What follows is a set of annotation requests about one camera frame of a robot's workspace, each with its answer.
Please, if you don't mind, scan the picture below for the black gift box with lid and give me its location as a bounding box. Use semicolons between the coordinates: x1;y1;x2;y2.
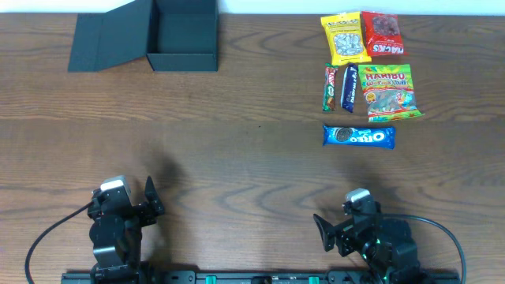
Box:
68;0;219;73

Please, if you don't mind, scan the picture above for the purple Dairy Milk chocolate bar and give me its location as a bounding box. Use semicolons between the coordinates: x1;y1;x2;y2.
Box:
340;64;358;113

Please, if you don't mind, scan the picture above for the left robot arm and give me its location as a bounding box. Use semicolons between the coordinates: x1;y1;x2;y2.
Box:
88;176;165;283

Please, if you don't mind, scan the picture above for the blue Oreo cookie pack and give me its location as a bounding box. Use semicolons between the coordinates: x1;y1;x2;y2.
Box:
323;125;396;149

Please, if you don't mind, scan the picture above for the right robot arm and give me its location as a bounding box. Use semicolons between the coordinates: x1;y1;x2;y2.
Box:
313;201;431;283

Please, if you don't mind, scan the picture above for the yellow pistachio snack bag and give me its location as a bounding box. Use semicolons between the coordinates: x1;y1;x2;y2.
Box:
320;12;372;66

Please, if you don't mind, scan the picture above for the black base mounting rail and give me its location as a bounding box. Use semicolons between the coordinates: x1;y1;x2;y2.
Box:
61;270;462;284

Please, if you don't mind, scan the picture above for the red Hacks candy bag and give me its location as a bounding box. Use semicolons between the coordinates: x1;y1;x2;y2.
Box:
361;11;405;57

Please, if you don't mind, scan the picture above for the green red Milo bar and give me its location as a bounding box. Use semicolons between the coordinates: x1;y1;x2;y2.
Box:
322;63;338;112

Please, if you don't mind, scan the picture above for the Haribo gummy worms bag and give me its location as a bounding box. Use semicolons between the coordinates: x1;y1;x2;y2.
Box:
358;64;423;123

